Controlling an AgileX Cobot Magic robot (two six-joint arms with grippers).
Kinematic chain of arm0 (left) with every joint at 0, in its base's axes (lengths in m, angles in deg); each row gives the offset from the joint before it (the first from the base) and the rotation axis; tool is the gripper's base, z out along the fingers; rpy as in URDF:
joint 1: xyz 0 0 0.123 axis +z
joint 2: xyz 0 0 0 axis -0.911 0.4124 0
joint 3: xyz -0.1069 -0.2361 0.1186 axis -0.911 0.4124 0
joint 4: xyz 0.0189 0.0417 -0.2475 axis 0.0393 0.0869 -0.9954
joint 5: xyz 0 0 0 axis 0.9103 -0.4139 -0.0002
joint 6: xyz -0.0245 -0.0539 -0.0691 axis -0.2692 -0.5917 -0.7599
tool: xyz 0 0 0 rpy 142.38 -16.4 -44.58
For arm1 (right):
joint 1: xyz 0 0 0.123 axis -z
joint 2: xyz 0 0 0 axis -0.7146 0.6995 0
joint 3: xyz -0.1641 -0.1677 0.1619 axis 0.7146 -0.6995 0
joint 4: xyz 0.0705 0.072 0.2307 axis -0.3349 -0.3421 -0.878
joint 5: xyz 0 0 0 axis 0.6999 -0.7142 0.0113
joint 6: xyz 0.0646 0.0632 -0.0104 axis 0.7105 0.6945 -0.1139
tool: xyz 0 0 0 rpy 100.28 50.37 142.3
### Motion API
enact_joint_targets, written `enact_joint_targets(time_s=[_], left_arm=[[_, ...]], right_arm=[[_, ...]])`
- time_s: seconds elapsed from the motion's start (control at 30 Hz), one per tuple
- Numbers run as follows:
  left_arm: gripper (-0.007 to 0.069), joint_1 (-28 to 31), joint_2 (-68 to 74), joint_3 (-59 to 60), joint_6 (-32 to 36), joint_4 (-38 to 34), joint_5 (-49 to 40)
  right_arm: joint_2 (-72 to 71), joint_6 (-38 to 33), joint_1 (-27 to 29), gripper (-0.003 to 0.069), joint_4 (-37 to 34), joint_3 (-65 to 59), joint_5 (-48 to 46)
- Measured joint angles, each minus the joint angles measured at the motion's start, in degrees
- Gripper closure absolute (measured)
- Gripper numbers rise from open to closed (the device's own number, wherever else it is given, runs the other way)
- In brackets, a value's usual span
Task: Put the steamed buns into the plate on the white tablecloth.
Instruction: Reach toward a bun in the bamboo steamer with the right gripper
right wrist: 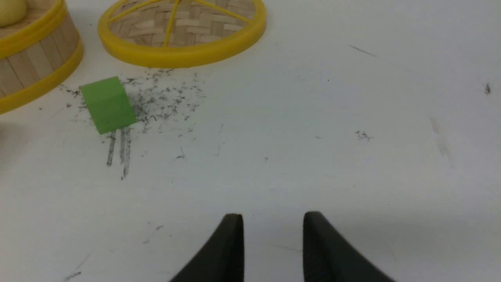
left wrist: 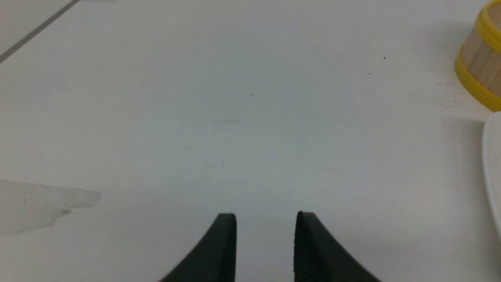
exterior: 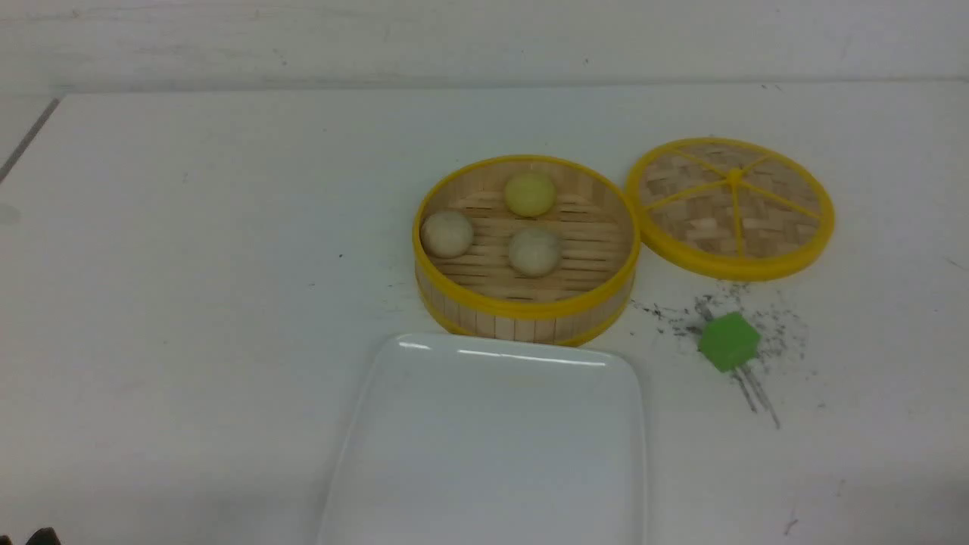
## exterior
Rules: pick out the yellow steamed bun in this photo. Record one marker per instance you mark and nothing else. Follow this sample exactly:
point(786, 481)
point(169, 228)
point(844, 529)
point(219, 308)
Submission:
point(530, 194)

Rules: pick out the green cube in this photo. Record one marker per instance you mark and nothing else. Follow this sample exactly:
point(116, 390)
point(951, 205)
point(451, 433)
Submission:
point(729, 341)

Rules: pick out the white square plate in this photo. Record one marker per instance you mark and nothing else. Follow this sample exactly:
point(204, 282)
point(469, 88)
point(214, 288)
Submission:
point(463, 440)

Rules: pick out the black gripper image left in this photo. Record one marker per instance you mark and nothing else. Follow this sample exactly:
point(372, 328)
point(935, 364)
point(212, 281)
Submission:
point(44, 536)

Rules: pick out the beige steamed bun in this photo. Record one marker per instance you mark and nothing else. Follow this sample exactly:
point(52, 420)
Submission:
point(534, 251)
point(447, 234)

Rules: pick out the yellow rimmed bamboo steamer basket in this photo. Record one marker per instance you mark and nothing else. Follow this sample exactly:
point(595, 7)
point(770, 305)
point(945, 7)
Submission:
point(480, 294)

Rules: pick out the yellow rimmed bamboo steamer lid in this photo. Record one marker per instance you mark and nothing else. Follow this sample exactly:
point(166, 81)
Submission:
point(729, 209)

